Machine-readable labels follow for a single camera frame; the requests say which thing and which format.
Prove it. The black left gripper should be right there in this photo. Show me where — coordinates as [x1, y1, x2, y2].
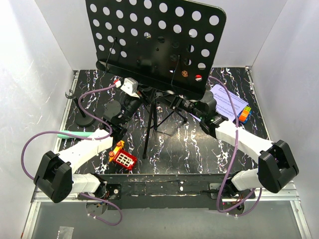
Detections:
[121, 82, 160, 125]

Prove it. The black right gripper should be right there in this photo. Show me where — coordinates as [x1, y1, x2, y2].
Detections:
[157, 85, 204, 120]

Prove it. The sheet music page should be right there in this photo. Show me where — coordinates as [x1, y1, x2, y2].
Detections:
[210, 85, 248, 121]

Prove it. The black music stand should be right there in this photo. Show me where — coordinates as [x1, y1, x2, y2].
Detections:
[84, 0, 227, 159]

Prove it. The black microphone desk stand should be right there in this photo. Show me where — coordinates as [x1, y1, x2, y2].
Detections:
[65, 90, 95, 127]

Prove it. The mint green toy microphone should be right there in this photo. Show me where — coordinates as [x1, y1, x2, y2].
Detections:
[57, 130, 93, 139]

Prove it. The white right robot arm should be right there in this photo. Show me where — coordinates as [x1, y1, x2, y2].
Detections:
[170, 91, 299, 198]

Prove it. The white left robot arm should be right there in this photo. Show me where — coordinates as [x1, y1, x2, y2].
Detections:
[33, 83, 151, 203]

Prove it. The orange blue toy brick stack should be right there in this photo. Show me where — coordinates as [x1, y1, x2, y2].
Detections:
[238, 106, 252, 124]

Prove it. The red yellow toy brick house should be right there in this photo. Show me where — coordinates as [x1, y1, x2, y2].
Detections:
[109, 140, 137, 170]

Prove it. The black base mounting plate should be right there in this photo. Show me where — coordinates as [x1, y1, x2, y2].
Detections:
[77, 173, 256, 211]

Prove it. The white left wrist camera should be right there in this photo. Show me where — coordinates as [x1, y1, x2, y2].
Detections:
[114, 78, 140, 99]

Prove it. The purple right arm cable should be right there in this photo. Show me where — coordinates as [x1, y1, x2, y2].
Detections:
[208, 76, 262, 215]

